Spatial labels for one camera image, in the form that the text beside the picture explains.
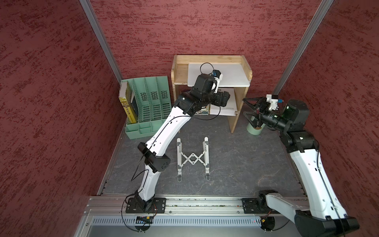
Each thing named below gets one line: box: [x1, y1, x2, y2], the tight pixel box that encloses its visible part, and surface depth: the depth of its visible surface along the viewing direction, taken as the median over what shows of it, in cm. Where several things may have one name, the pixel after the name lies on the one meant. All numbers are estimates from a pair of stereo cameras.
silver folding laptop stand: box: [176, 136, 211, 183], surface depth 87 cm
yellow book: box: [118, 80, 137, 124], surface depth 98 cm
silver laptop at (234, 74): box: [187, 63, 251, 88], surface depth 72 cm
